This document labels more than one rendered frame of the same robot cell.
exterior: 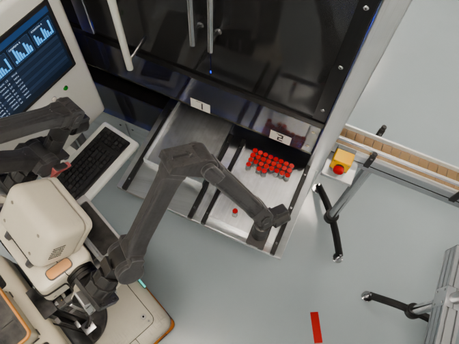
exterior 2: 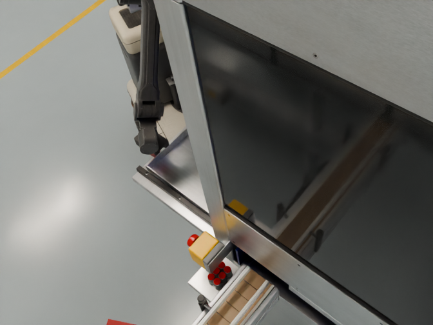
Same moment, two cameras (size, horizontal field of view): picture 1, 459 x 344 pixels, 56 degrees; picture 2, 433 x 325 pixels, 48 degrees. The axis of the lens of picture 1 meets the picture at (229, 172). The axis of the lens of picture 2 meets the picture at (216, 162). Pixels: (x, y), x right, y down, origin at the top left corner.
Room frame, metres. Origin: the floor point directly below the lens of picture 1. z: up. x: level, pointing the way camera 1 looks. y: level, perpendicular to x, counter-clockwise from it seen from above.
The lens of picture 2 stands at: (1.12, -0.88, 2.23)
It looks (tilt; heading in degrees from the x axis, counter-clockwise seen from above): 55 degrees down; 120
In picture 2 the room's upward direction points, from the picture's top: 11 degrees counter-clockwise
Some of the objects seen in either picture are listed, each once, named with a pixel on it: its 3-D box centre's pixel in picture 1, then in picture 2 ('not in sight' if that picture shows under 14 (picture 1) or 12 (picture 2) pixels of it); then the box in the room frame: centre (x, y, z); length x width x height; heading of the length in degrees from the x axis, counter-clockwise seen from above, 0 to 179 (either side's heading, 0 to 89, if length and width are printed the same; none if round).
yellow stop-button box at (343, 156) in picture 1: (342, 159); (207, 251); (0.78, -0.43, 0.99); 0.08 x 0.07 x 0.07; 160
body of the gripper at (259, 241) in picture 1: (259, 231); (149, 136); (0.45, -0.12, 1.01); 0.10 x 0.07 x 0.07; 161
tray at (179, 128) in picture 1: (191, 138); not in sight; (0.86, 0.17, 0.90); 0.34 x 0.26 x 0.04; 160
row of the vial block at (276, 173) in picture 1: (268, 169); not in sight; (0.75, -0.15, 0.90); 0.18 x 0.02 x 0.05; 70
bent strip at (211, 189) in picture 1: (206, 198); not in sight; (0.60, 0.08, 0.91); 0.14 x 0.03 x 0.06; 160
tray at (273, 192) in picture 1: (257, 193); (209, 168); (0.64, -0.12, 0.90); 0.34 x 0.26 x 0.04; 160
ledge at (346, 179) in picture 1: (340, 166); (220, 280); (0.81, -0.46, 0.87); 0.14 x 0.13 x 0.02; 160
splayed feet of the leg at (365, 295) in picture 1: (409, 312); not in sight; (0.37, -1.03, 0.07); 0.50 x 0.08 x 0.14; 70
